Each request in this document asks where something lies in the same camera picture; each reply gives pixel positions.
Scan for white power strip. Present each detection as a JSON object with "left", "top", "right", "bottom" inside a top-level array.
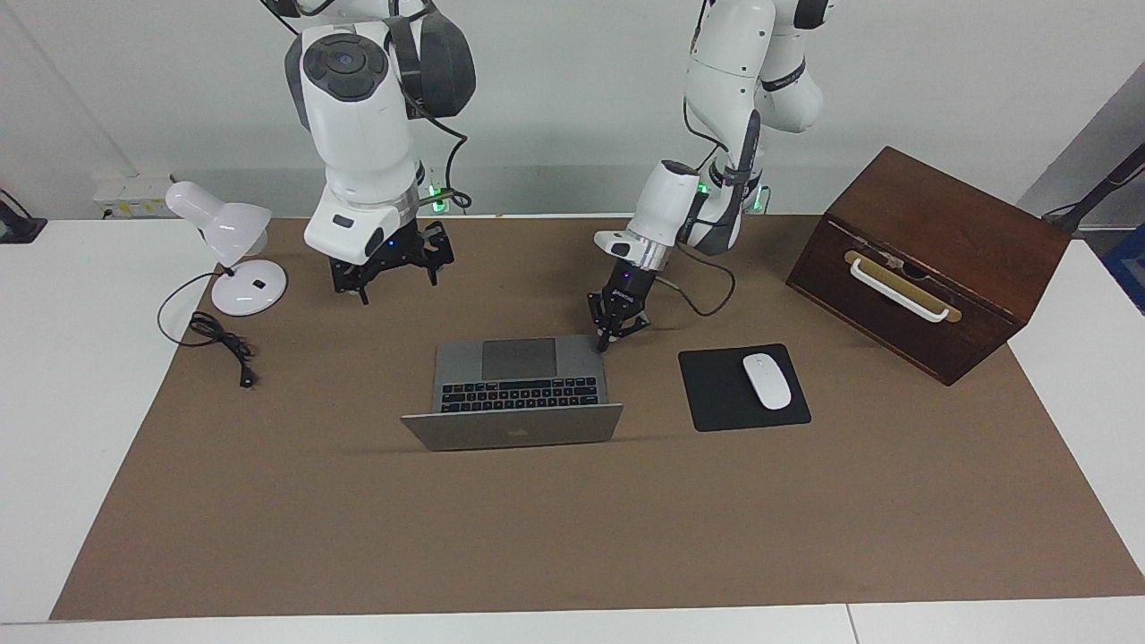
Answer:
[{"left": 94, "top": 176, "right": 173, "bottom": 218}]

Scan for white box handle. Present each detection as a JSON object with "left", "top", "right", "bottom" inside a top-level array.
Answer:
[{"left": 848, "top": 258, "right": 951, "bottom": 323}]

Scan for white desk lamp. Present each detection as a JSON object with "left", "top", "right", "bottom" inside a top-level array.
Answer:
[{"left": 165, "top": 181, "right": 288, "bottom": 317}]

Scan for black bracket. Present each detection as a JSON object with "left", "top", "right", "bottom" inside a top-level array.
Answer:
[{"left": 0, "top": 191, "right": 47, "bottom": 244}]

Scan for black mouse pad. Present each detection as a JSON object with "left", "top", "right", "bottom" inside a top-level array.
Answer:
[{"left": 678, "top": 343, "right": 812, "bottom": 433}]

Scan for dark wooden box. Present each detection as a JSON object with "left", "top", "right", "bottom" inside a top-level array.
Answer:
[{"left": 785, "top": 146, "right": 1073, "bottom": 386}]

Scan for blue crate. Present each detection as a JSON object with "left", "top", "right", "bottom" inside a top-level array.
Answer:
[{"left": 1102, "top": 224, "right": 1145, "bottom": 316}]

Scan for silver laptop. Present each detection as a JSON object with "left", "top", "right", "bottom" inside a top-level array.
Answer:
[{"left": 400, "top": 335, "right": 624, "bottom": 452}]

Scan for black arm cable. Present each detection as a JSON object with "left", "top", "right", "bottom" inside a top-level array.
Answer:
[
  {"left": 385, "top": 0, "right": 472, "bottom": 212},
  {"left": 662, "top": 97, "right": 738, "bottom": 318}
]

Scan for brown table mat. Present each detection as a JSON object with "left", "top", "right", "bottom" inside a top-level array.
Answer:
[{"left": 49, "top": 215, "right": 1145, "bottom": 621}]

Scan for black stand pole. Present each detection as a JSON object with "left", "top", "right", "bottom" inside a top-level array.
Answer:
[{"left": 1042, "top": 143, "right": 1145, "bottom": 235}]

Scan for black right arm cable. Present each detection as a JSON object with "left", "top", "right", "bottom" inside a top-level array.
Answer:
[{"left": 385, "top": 0, "right": 472, "bottom": 212}]

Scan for white computer mouse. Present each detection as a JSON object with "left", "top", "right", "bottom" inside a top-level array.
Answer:
[{"left": 742, "top": 353, "right": 793, "bottom": 411}]

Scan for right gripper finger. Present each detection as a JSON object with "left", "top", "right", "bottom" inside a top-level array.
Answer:
[
  {"left": 331, "top": 259, "right": 373, "bottom": 306},
  {"left": 420, "top": 224, "right": 455, "bottom": 287}
]

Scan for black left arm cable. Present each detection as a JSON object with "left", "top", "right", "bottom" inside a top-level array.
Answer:
[{"left": 662, "top": 97, "right": 738, "bottom": 318}]

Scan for black lamp power cable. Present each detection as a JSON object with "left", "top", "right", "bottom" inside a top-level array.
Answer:
[{"left": 157, "top": 271, "right": 260, "bottom": 389}]

